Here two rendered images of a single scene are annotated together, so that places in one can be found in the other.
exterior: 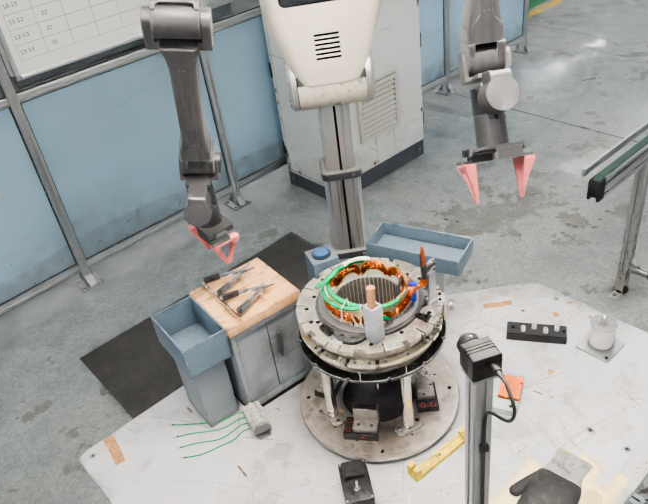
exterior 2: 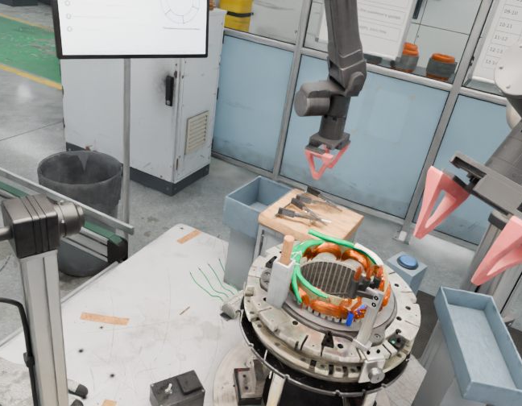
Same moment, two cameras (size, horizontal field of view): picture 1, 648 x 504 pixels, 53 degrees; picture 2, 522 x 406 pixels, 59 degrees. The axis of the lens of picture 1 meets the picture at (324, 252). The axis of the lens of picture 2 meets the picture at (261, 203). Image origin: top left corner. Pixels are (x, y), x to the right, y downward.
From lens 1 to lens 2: 0.93 m
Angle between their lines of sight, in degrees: 50
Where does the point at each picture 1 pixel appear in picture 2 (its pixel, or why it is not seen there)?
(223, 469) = (184, 298)
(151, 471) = (174, 259)
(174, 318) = (273, 194)
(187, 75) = not seen: outside the picture
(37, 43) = not seen: hidden behind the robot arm
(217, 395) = (238, 263)
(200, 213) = (302, 103)
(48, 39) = not seen: hidden behind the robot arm
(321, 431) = (236, 354)
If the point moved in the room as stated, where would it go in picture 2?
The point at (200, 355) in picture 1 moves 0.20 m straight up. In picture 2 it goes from (235, 213) to (246, 138)
